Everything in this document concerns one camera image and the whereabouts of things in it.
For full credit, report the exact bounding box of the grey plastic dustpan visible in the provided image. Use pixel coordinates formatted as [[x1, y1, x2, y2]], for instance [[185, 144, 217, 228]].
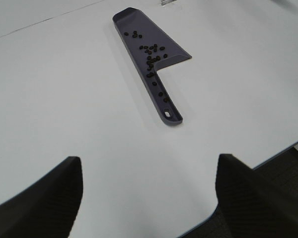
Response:
[[112, 7, 191, 126]]

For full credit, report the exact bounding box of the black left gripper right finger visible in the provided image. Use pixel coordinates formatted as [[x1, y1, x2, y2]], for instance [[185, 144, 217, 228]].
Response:
[[216, 154, 298, 238]]

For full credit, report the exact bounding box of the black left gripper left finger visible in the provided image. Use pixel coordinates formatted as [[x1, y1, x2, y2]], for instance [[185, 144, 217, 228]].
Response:
[[0, 157, 83, 238]]

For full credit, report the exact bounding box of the chrome wire dish rack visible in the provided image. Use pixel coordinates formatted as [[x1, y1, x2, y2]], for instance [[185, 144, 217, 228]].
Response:
[[160, 0, 177, 6]]

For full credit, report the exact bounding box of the pile of coffee beans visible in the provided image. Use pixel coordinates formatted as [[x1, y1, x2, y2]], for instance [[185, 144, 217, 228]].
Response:
[[122, 30, 170, 103]]

